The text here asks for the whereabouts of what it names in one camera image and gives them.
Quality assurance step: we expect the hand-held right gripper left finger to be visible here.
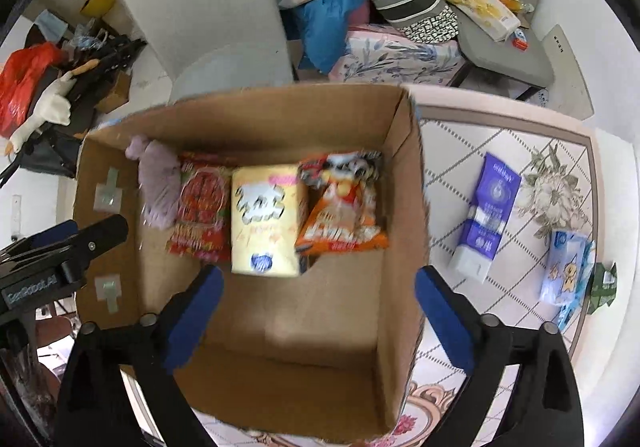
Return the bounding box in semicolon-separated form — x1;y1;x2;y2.
54;264;226;447

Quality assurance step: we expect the black white patterned cushion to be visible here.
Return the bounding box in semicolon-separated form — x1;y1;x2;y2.
370;0;461;45

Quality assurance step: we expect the red snack packet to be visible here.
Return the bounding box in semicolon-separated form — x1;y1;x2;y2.
167;152;238;264

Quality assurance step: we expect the yellow box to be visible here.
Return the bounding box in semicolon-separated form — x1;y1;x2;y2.
80;0;119;18

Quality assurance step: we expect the large cardboard box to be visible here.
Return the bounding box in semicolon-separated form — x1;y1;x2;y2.
72;84;433;445

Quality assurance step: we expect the orange snack packet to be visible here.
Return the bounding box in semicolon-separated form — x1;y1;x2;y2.
295;151;390;258

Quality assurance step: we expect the yellow tissue pack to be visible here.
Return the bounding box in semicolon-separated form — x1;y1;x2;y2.
230;164;310;277

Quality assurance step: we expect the white goose plush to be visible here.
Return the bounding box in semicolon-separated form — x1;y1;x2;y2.
5;59;101;158

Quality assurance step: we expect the light blue tissue pack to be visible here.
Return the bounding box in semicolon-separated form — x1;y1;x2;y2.
539;229;596;330

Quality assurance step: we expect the yellow white packet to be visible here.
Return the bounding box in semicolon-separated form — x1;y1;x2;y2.
439;0;521;42

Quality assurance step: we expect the blue face mask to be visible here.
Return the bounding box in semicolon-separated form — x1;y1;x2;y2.
35;9;69;40

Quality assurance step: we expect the floral pink bedding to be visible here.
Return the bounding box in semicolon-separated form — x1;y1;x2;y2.
327;24;466;88

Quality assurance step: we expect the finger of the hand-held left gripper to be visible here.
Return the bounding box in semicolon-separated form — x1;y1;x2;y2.
59;214;130;284
0;221;80;262

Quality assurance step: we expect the purple plush toy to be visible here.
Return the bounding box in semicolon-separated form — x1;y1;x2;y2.
125;134;182;230

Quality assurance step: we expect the white flat panel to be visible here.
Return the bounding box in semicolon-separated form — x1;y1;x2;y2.
541;24;594;121

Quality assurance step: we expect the blue cloth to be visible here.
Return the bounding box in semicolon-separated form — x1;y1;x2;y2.
280;0;451;74

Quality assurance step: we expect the grey chair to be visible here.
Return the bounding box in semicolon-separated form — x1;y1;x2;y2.
117;0;296;105
452;0;556;102

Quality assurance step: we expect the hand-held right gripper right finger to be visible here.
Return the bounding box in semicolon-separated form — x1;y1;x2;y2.
414;264;586;447

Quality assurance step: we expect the orange snack wrapper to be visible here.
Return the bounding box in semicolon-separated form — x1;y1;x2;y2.
492;0;534;14

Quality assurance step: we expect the green patterned packet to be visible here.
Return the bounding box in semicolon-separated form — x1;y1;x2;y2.
590;263;619;315

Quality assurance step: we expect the purple white tissue pack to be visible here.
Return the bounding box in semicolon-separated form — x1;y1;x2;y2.
447;153;522;284

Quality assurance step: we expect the small brown cardboard box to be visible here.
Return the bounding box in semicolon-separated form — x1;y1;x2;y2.
96;71;133;114

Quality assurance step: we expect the red plastic bag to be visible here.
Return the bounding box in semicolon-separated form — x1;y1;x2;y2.
0;43;63;138

